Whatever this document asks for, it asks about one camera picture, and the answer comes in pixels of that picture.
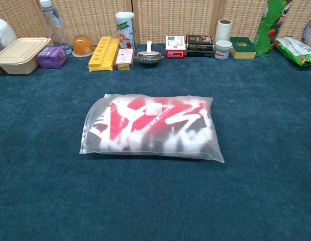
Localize red white black patterned garment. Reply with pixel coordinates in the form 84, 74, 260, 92
88, 96, 214, 154

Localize frosted translucent plastic zip bag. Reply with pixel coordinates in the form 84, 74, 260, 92
79, 93, 225, 164

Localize green snack bag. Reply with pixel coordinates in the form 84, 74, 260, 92
274, 36, 311, 67

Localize dark patterned ceramic bowl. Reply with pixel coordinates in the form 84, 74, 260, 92
134, 51, 165, 66

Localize dark red small box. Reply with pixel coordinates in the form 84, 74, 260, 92
114, 47, 135, 71

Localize red and white box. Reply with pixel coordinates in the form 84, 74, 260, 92
165, 35, 186, 59

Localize blue carpet table cover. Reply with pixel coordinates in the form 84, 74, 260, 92
0, 43, 311, 241

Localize yellow plastic mould tray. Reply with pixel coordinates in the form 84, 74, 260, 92
88, 36, 120, 73

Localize black printed box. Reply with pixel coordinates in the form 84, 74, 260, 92
185, 34, 215, 58

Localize small white jar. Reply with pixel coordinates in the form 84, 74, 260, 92
214, 40, 233, 60

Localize white printed cylindrical can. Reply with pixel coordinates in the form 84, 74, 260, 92
115, 11, 137, 49

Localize woven rattan folding screen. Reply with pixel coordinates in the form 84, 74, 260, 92
0, 0, 311, 46

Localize orange jelly cup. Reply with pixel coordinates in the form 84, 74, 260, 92
71, 34, 96, 58

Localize white paper roll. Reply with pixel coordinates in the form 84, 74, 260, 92
215, 19, 233, 45

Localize green and yellow sponge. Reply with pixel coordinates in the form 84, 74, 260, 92
229, 37, 257, 60

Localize purple tissue pack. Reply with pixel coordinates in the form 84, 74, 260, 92
36, 46, 68, 70

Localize clear plastic water bottle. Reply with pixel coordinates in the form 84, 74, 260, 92
39, 0, 72, 55

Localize green chips tube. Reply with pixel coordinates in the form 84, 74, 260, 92
254, 0, 294, 57

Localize beige lidded food container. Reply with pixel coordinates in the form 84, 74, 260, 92
0, 37, 52, 75

